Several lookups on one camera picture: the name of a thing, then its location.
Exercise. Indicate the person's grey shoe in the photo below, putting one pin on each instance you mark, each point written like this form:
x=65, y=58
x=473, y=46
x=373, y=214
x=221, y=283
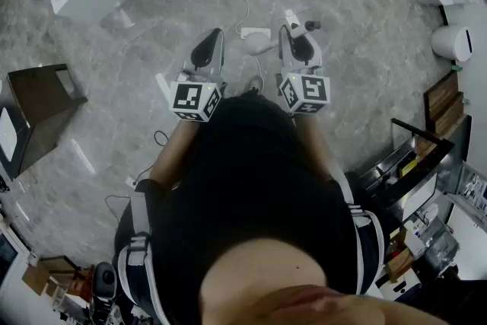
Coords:
x=254, y=83

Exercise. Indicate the stack of wooden boards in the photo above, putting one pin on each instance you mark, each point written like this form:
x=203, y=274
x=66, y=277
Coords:
x=445, y=102

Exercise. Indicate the person's black-clothed body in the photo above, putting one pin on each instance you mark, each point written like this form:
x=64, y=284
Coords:
x=247, y=171

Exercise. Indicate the clear plastic storage box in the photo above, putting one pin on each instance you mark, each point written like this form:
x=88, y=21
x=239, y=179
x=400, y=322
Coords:
x=437, y=247

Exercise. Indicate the person's left forearm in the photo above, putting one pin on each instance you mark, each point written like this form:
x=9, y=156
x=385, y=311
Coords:
x=173, y=152

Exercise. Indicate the person's right forearm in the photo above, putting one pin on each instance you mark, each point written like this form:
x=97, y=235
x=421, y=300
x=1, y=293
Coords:
x=317, y=148

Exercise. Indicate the white power strip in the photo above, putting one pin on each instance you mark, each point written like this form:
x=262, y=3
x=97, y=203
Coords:
x=249, y=32

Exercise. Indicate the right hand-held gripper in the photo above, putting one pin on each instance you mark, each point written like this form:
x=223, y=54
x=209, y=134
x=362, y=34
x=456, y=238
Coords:
x=308, y=91

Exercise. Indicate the black chair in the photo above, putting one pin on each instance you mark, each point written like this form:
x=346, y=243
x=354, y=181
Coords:
x=104, y=278

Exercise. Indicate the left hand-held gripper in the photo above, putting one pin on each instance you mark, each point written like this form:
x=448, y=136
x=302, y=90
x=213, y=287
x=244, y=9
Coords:
x=196, y=101

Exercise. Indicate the black metal rack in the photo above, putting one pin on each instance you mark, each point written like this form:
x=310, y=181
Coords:
x=411, y=171

